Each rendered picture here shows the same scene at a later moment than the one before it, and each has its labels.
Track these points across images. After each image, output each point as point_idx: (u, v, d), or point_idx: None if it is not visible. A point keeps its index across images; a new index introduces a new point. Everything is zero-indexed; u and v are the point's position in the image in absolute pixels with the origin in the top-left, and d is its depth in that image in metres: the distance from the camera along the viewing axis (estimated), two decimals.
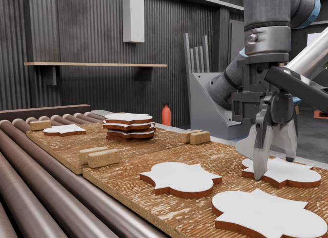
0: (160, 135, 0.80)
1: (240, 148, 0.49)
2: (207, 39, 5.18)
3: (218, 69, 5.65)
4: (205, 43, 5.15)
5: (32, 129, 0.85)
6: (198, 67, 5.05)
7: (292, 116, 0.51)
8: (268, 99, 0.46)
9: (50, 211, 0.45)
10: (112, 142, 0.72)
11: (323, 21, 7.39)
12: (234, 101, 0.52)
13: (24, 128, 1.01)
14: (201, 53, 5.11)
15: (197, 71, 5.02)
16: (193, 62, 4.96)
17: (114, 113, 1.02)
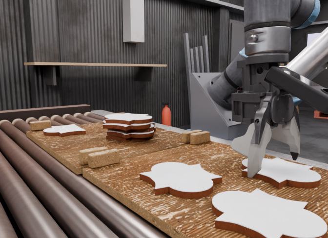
0: (160, 135, 0.80)
1: (236, 146, 0.49)
2: (207, 39, 5.18)
3: (218, 69, 5.65)
4: (205, 43, 5.15)
5: (32, 129, 0.85)
6: (198, 67, 5.05)
7: (293, 114, 0.51)
8: (268, 100, 0.46)
9: (50, 211, 0.45)
10: (112, 142, 0.72)
11: (323, 21, 7.39)
12: (234, 101, 0.52)
13: (24, 128, 1.01)
14: (201, 53, 5.11)
15: (197, 71, 5.02)
16: (193, 62, 4.96)
17: (114, 113, 1.02)
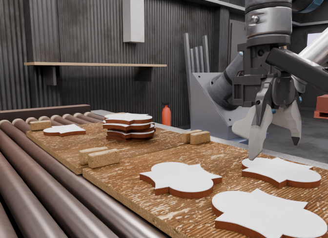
0: (160, 135, 0.80)
1: (237, 128, 0.48)
2: (207, 39, 5.18)
3: (218, 69, 5.65)
4: (205, 43, 5.15)
5: (32, 129, 0.85)
6: (198, 67, 5.05)
7: (294, 97, 0.51)
8: (270, 81, 0.46)
9: (50, 211, 0.45)
10: (112, 142, 0.72)
11: (323, 21, 7.39)
12: (235, 85, 0.52)
13: (24, 128, 1.01)
14: (201, 53, 5.11)
15: (197, 71, 5.02)
16: (193, 62, 4.96)
17: (114, 113, 1.02)
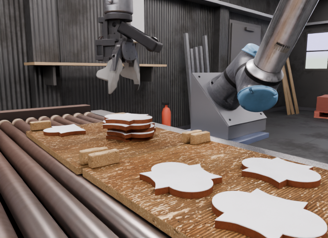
0: (160, 135, 0.80)
1: (100, 74, 0.71)
2: (207, 39, 5.18)
3: (218, 69, 5.65)
4: (205, 43, 5.15)
5: (32, 129, 0.85)
6: (198, 67, 5.05)
7: (135, 57, 0.78)
8: (120, 43, 0.71)
9: (50, 211, 0.45)
10: (112, 142, 0.72)
11: (323, 21, 7.39)
12: (97, 46, 0.74)
13: (24, 128, 1.01)
14: (201, 53, 5.11)
15: (197, 71, 5.02)
16: (193, 62, 4.96)
17: (114, 113, 1.02)
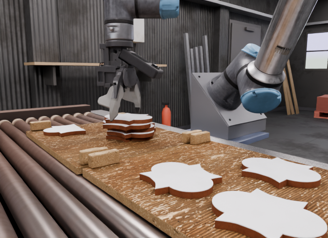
0: (160, 135, 0.80)
1: (101, 101, 0.72)
2: (207, 39, 5.18)
3: (218, 69, 5.65)
4: (205, 43, 5.15)
5: (32, 129, 0.85)
6: (198, 67, 5.05)
7: (136, 81, 0.80)
8: (121, 70, 0.72)
9: (50, 211, 0.45)
10: (112, 142, 0.72)
11: (323, 21, 7.39)
12: (98, 71, 0.75)
13: (24, 128, 1.01)
14: (201, 53, 5.11)
15: (197, 71, 5.02)
16: (193, 62, 4.96)
17: None
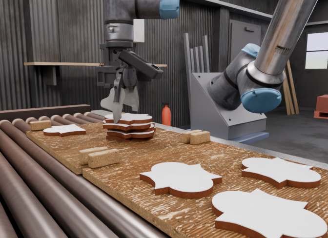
0: (160, 135, 0.80)
1: (104, 104, 0.73)
2: (207, 39, 5.18)
3: (218, 69, 5.65)
4: (205, 43, 5.15)
5: (32, 129, 0.85)
6: (198, 67, 5.05)
7: (135, 84, 0.79)
8: (121, 70, 0.72)
9: (50, 211, 0.45)
10: (112, 142, 0.72)
11: (323, 21, 7.39)
12: (98, 72, 0.75)
13: (24, 128, 1.01)
14: (201, 53, 5.11)
15: (197, 71, 5.02)
16: (193, 62, 4.96)
17: None
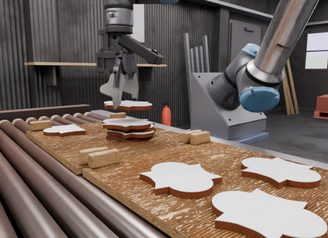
0: (160, 135, 0.80)
1: (103, 90, 0.73)
2: (207, 39, 5.18)
3: (218, 69, 5.65)
4: (205, 43, 5.15)
5: (32, 129, 0.85)
6: (198, 67, 5.05)
7: (135, 70, 0.79)
8: (121, 56, 0.71)
9: (50, 211, 0.45)
10: (112, 142, 0.72)
11: (323, 21, 7.39)
12: (98, 58, 0.74)
13: (24, 128, 1.01)
14: (201, 53, 5.11)
15: (197, 71, 5.02)
16: (193, 62, 4.96)
17: (114, 113, 1.02)
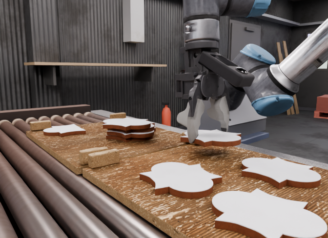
0: (160, 135, 0.80)
1: (180, 119, 0.61)
2: None
3: None
4: None
5: (32, 129, 0.85)
6: None
7: (224, 93, 0.63)
8: (198, 77, 0.57)
9: (50, 211, 0.45)
10: (112, 142, 0.72)
11: (323, 21, 7.39)
12: (177, 81, 0.63)
13: (24, 128, 1.01)
14: None
15: None
16: None
17: (114, 113, 1.02)
